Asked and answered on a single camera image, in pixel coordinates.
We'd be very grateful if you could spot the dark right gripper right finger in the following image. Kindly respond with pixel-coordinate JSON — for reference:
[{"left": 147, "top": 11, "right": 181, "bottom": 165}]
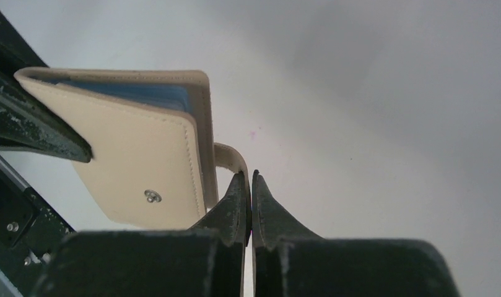
[{"left": 251, "top": 171, "right": 459, "bottom": 296}]

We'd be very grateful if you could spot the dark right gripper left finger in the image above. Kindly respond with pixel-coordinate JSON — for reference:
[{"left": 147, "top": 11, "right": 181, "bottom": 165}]
[{"left": 32, "top": 173, "right": 250, "bottom": 296}]

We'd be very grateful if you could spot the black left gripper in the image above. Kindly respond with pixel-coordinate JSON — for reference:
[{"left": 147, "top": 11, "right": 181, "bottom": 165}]
[{"left": 0, "top": 11, "right": 92, "bottom": 296}]

